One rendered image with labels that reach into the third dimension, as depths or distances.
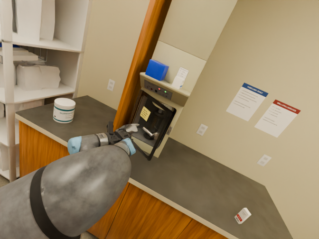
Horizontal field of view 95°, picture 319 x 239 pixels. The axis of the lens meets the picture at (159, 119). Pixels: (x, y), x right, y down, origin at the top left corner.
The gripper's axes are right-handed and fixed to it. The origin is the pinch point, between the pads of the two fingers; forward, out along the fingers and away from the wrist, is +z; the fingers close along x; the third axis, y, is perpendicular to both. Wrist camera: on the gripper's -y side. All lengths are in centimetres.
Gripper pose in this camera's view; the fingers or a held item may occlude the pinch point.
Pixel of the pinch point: (134, 131)
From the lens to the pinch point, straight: 88.3
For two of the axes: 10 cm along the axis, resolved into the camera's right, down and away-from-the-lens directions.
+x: 3.8, -8.4, -4.0
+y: 6.7, 5.4, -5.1
